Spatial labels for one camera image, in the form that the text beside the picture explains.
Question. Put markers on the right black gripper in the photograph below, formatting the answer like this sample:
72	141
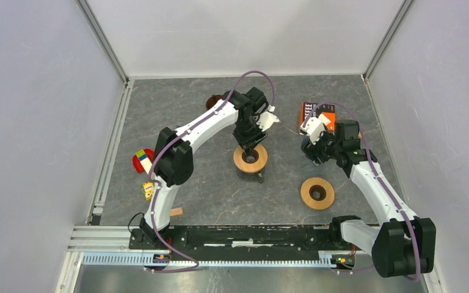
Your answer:
310	149

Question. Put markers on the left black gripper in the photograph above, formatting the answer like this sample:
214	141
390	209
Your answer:
249	143

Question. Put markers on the wooden ring dripper holder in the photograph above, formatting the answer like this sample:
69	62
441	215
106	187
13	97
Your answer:
250	164

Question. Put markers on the clear glass coffee server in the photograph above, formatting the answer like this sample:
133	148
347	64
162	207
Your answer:
252	177

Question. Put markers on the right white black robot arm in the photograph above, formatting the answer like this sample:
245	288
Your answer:
403	244

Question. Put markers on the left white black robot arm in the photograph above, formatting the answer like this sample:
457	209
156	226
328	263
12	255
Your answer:
173	159

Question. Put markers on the orange black coffee filter box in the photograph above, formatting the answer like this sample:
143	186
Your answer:
327	110

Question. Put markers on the brown amber glass dripper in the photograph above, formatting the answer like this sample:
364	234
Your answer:
212	101

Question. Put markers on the small wooden block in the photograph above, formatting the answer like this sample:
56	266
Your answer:
176	212

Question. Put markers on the beige wooden cube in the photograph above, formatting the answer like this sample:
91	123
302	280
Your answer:
146	163

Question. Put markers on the red toy block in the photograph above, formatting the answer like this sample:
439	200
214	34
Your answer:
136	162

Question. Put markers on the yellow small juice box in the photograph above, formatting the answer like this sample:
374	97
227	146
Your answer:
148	190

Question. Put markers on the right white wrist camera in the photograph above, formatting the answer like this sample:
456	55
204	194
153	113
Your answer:
314	127

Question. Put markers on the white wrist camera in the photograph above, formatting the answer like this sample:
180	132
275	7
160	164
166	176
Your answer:
314	127
267	119

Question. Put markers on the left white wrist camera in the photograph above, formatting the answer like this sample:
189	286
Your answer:
267	119

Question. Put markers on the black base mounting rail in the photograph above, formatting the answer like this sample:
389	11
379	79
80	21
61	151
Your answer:
241	242

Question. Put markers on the white toothed cable tray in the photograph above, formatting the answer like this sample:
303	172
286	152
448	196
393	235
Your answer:
151	259

